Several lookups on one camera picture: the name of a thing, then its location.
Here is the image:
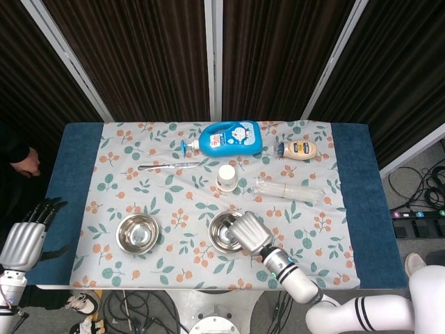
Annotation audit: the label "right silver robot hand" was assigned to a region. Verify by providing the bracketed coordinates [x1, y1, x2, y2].
[221, 209, 275, 257]

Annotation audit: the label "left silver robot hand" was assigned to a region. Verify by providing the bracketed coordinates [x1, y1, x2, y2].
[0, 196, 73, 273]

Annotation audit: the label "upside-down white paper cup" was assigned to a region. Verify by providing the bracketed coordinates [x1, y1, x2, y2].
[215, 164, 239, 195]

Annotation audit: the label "floral print tablecloth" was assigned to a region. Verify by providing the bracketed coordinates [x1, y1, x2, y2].
[69, 120, 361, 292]

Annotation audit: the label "blue table cover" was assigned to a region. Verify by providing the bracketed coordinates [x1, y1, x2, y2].
[26, 121, 407, 289]

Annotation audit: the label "blue pump detergent bottle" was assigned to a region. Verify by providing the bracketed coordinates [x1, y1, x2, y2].
[179, 120, 264, 159]

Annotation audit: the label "mayonnaise squeeze bottle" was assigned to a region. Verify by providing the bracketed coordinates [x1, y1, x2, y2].
[274, 140, 319, 161]

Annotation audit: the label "bystander black sleeve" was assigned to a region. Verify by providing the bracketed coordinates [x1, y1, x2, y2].
[0, 120, 31, 165]

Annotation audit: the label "white yellow black sneaker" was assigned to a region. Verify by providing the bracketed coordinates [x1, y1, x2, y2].
[68, 317, 107, 334]

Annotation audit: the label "steel table knife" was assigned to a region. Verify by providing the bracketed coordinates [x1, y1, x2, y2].
[138, 160, 202, 172]

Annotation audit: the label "grey white shoe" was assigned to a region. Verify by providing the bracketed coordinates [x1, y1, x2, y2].
[404, 253, 428, 279]

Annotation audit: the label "dark ribbed partition panel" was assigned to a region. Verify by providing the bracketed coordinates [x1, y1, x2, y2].
[43, 0, 211, 122]
[0, 0, 105, 182]
[221, 0, 354, 121]
[311, 0, 445, 170]

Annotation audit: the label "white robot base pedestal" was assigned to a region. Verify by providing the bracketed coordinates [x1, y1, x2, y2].
[165, 289, 267, 334]

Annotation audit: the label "black cables under table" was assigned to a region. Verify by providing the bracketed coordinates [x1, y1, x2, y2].
[99, 290, 191, 334]

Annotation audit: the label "white partition frame post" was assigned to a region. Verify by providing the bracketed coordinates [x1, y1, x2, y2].
[203, 0, 224, 122]
[300, 0, 370, 121]
[19, 0, 115, 122]

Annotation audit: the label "black floor cable bundle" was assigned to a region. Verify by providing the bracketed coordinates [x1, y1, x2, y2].
[387, 163, 445, 212]

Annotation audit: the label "white partition frame rail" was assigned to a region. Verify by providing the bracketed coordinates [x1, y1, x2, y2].
[378, 122, 445, 179]

